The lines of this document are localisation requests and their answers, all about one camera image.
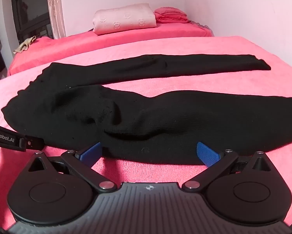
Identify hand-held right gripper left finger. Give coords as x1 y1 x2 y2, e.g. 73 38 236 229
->
27 142 118 192

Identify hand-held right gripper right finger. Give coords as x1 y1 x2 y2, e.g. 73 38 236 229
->
182 141 274 192

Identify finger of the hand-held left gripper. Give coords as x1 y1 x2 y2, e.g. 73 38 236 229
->
20 138 46 152

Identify black pants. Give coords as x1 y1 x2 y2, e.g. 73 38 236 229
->
2 54 292 165

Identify beige cloth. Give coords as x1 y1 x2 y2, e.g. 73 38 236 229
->
13 36 37 54

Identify red bed sheet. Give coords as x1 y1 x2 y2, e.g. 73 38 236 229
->
7 24 215 77

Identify grey lace cloth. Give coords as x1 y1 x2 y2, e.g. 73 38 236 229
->
187 19 213 36

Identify dark framed window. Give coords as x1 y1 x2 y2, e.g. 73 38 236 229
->
11 0 54 45

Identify pale pink curtain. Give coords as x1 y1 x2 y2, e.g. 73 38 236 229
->
47 0 66 39

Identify folded pale pink quilt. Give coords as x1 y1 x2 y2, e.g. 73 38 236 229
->
92 3 157 35

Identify folded red blanket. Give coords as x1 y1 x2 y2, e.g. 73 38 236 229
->
154 7 189 24

